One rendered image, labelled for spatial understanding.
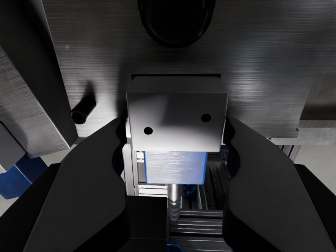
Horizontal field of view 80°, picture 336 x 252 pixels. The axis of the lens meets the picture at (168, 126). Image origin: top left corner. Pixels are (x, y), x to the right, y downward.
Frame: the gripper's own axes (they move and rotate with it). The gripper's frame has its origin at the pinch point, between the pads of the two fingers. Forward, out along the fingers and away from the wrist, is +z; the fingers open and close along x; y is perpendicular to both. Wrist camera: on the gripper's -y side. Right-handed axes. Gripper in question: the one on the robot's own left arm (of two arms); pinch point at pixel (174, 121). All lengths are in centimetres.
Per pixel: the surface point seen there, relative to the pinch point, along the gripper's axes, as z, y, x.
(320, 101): 3.9, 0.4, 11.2
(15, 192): 3.3, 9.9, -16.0
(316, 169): 90, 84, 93
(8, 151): 3.4, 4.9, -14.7
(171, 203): 0.7, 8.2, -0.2
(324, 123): 2.7, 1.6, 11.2
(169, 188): 0.8, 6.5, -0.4
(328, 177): 90, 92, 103
